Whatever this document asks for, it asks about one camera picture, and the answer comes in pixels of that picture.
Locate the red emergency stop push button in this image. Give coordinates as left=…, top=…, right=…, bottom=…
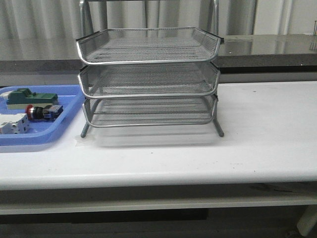
left=25, top=104, right=63, bottom=121

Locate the green terminal block component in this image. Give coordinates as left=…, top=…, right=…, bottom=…
left=6, top=88, right=58, bottom=110

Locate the silver mesh tray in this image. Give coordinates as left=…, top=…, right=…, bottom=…
left=76, top=27, right=224, bottom=65
left=78, top=62, right=220, bottom=99
left=83, top=96, right=218, bottom=128

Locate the white table leg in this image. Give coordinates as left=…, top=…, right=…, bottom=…
left=296, top=205, right=317, bottom=237

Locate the blue plastic tray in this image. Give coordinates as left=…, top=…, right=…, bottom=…
left=0, top=84, right=84, bottom=146

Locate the white circuit breaker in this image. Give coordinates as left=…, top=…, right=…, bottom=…
left=0, top=114, right=30, bottom=134

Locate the silver wire rack frame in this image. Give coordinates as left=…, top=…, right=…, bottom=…
left=80, top=0, right=224, bottom=137

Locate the dark grey counter top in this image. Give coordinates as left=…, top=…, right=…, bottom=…
left=0, top=34, right=317, bottom=74

